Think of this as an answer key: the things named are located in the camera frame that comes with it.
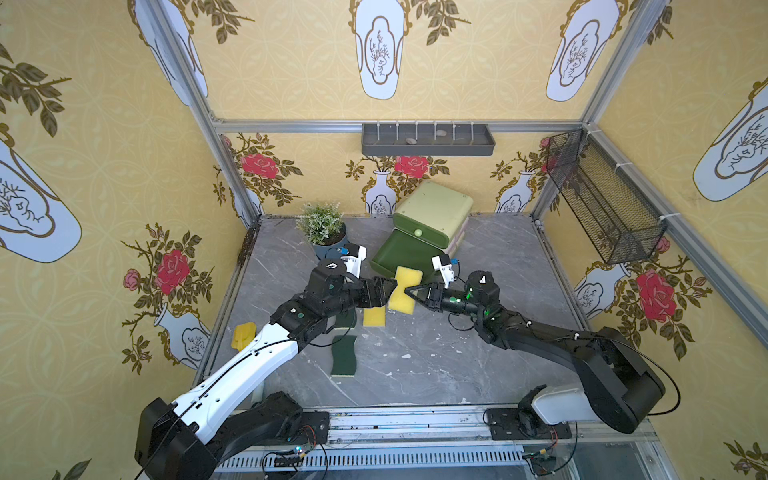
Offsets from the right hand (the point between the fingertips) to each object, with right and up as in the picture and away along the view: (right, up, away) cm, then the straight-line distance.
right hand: (406, 299), depth 76 cm
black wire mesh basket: (+60, +20, +7) cm, 64 cm away
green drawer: (+2, +14, +20) cm, 24 cm away
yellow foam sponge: (0, +5, +2) cm, 6 cm away
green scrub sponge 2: (-17, -18, +9) cm, 26 cm away
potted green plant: (-25, +20, +19) cm, 37 cm away
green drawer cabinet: (+9, +23, +15) cm, 29 cm away
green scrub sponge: (-17, -9, +16) cm, 25 cm away
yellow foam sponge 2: (-9, -9, +16) cm, 21 cm away
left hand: (-4, +4, -2) cm, 6 cm away
